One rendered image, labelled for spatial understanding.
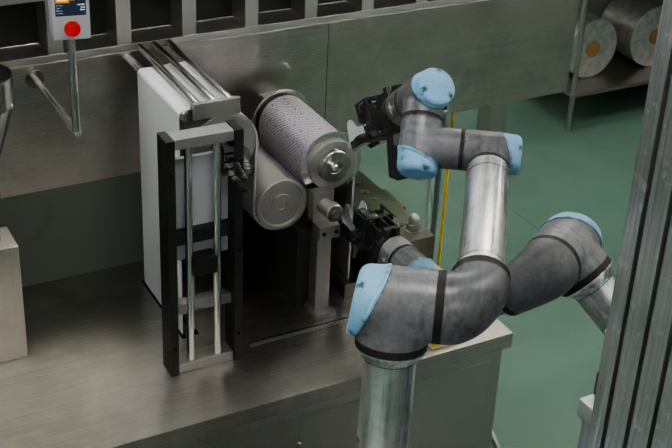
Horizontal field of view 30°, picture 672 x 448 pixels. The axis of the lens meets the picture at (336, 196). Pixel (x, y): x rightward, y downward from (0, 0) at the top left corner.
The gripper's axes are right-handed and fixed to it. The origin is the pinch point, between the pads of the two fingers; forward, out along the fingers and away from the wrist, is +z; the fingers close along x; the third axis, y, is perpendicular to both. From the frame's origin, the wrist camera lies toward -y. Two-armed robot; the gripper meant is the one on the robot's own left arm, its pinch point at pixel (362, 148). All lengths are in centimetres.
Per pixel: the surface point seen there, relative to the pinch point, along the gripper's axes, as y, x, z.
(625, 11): 86, -287, 247
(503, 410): -69, -90, 130
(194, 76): 25.3, 24.2, 17.9
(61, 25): 32, 56, -6
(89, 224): 5, 43, 58
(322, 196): -5.2, 2.5, 19.2
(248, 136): 9.4, 18.2, 12.5
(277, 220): -7.3, 11.3, 25.8
